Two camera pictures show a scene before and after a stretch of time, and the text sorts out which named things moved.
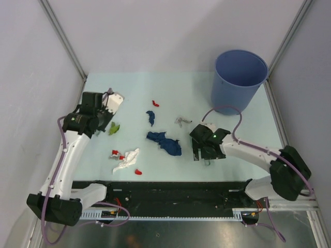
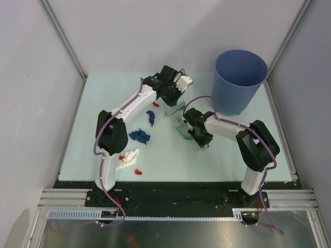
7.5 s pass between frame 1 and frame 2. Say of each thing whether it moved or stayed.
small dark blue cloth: stayed
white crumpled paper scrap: stayed
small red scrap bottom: stayed
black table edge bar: stayed
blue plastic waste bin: stayed
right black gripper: moved
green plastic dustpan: moved
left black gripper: moved
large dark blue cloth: moved
